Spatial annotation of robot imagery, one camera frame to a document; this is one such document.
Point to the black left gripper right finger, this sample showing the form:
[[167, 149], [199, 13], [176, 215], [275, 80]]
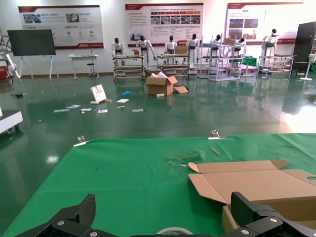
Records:
[[256, 217]]

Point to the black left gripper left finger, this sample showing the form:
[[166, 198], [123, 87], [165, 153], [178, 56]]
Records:
[[74, 217]]

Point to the white industrial robot arm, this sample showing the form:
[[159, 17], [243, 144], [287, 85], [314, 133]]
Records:
[[11, 65]]

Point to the open flat cardboard box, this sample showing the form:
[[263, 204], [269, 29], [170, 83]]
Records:
[[259, 182]]

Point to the large open cardboard box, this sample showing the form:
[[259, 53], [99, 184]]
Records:
[[159, 87]]

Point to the red box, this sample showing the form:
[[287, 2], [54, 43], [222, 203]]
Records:
[[3, 72]]

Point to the small cardboard box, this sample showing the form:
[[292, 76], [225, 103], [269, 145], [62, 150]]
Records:
[[136, 52]]

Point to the cardboard box on shelf rack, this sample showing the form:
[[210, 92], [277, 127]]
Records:
[[229, 41]]

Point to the medium cardboard box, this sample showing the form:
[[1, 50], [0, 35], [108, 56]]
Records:
[[181, 50]]

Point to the green table cloth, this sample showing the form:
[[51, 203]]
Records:
[[123, 172]]

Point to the silver binder clip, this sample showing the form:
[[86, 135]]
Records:
[[81, 141], [216, 135]]

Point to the small wooden stick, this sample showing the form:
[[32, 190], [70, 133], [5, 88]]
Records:
[[215, 150]]

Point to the white tape roll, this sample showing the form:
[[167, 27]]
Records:
[[172, 230]]

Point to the white paper sheet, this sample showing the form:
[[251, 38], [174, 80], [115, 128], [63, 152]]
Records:
[[61, 110], [86, 109], [73, 106], [103, 110], [122, 100], [137, 110]]

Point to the white wheeled cabinet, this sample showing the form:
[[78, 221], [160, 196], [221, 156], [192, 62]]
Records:
[[10, 121]]

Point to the white red standing booklet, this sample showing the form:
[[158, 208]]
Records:
[[98, 93]]

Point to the blue shoe cover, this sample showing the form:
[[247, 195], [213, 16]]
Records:
[[127, 93]]

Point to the black stool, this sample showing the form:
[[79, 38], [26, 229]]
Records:
[[90, 65]]

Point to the wheeled workbench rack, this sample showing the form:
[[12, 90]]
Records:
[[128, 67], [172, 66]]

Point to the white metal shelf rack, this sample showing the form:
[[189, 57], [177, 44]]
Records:
[[218, 61]]

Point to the white desk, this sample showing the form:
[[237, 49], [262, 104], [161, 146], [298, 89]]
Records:
[[83, 56]]

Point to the long grey workbench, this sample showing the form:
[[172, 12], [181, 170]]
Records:
[[276, 57]]

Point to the white standing fan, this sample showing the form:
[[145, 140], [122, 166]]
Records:
[[311, 59]]

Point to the white humanoid robot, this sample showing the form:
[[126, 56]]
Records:
[[170, 46], [118, 47], [217, 39], [193, 44], [143, 44], [270, 42], [240, 44]]

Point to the black cabinet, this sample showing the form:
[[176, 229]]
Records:
[[302, 44]]

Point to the black screen on stand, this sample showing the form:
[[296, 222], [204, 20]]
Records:
[[30, 42]]

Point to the wall poster with photos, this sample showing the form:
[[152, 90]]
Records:
[[61, 27]]

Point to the wall poster with dark pictures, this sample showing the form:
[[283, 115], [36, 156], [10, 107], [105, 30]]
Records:
[[259, 19]]

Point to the wall poster with flow chart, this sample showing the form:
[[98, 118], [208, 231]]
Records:
[[163, 24]]

